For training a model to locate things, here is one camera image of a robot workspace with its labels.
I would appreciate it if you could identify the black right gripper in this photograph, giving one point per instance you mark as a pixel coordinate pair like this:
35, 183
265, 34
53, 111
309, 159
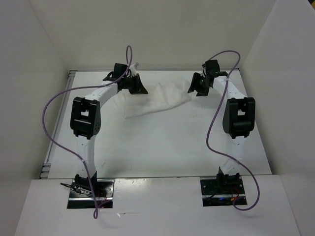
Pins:
201, 92

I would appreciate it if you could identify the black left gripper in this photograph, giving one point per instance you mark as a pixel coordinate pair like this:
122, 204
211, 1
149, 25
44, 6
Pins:
139, 89

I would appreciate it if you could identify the white pleated skirt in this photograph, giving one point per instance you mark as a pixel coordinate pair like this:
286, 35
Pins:
160, 97

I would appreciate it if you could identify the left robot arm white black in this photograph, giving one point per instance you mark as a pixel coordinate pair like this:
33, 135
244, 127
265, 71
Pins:
85, 120

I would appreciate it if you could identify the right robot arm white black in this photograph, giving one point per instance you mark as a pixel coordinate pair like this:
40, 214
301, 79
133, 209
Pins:
238, 120

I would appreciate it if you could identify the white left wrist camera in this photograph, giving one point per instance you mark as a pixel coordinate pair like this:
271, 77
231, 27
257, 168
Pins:
133, 68

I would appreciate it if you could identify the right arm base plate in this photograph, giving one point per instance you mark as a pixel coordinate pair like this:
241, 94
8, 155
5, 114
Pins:
215, 196

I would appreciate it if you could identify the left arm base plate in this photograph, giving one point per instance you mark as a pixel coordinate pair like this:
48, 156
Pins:
81, 198

